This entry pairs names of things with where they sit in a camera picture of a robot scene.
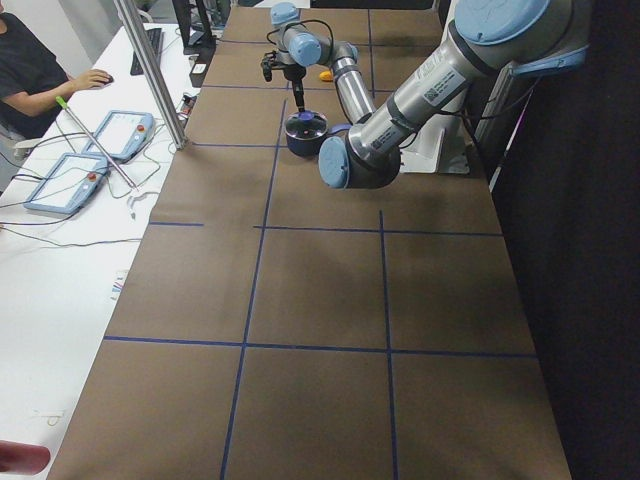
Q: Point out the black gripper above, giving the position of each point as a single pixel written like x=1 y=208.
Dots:
x=296 y=77

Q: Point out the glass pot lid purple knob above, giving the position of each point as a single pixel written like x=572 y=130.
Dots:
x=306 y=125

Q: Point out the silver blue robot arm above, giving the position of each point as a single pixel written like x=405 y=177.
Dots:
x=539 y=37

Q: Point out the yellow corn cob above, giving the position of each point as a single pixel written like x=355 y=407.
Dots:
x=326 y=76

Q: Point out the purple black saucepan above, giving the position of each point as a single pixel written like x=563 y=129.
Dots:
x=308 y=148

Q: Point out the metal rod green tip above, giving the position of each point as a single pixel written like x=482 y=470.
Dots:
x=63 y=104

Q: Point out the blue teach pendant near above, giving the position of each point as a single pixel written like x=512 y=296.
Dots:
x=69 y=184

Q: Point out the person in black shirt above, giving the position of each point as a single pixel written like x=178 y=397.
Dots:
x=32 y=80

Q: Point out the red cylinder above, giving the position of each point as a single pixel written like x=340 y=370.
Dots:
x=23 y=459

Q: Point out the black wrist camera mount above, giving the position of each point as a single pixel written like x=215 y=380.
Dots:
x=268 y=65

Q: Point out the aluminium frame post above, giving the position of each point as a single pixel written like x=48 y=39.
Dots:
x=136 y=32

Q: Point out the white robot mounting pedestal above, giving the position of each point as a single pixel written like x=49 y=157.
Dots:
x=475 y=115

